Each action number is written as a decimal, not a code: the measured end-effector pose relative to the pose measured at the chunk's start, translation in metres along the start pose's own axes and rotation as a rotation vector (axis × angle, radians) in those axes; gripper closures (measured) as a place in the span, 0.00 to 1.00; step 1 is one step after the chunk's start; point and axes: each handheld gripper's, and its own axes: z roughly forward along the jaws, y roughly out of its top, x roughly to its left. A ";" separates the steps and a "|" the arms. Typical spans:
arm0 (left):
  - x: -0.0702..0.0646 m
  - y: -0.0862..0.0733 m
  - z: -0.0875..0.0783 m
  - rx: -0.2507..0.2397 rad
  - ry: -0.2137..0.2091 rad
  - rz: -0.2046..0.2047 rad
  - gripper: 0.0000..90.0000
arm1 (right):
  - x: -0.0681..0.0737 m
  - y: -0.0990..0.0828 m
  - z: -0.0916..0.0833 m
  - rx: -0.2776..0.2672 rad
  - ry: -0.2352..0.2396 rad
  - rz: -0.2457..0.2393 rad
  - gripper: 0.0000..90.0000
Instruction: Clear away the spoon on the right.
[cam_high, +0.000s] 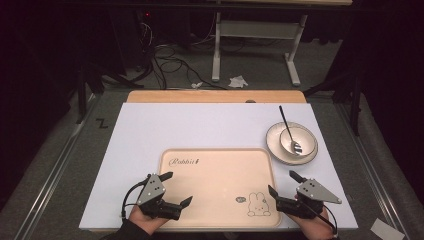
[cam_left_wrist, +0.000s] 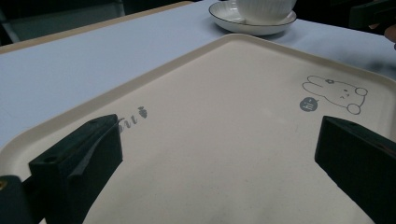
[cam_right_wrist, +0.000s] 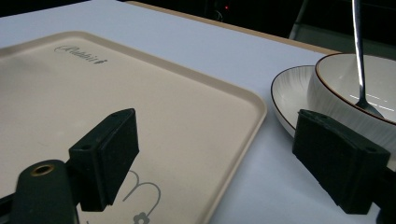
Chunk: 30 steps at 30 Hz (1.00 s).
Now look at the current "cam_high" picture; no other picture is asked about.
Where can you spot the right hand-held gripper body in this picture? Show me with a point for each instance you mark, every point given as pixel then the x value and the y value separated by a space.
pixel 315 193

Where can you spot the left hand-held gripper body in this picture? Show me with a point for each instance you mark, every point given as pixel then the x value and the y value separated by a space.
pixel 151 193

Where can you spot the small crumpled white paper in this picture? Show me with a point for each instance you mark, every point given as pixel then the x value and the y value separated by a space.
pixel 196 85

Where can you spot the black metal stand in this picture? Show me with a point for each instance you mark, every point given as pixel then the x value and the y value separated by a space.
pixel 356 100
pixel 81 90

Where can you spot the beige tray with rabbit print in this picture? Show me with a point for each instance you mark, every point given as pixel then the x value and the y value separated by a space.
pixel 216 190

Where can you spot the white metal table frame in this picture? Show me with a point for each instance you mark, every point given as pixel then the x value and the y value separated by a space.
pixel 256 29

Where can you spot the person's left hand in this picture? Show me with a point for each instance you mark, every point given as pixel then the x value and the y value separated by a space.
pixel 146 224

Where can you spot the white round plate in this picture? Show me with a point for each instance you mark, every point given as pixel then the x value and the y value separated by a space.
pixel 274 146

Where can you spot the flat white paper sheet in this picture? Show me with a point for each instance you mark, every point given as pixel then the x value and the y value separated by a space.
pixel 386 230

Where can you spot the metal floor rail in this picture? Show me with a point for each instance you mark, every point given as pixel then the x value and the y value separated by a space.
pixel 373 166
pixel 50 186

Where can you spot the person's right hand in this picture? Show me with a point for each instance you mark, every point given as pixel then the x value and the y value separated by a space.
pixel 316 229

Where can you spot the white bowl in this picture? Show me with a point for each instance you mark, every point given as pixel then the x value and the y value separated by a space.
pixel 305 140

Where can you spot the white table mat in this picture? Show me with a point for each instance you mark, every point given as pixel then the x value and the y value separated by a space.
pixel 200 126

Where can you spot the large crumpled white paper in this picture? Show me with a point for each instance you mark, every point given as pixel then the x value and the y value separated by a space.
pixel 238 81

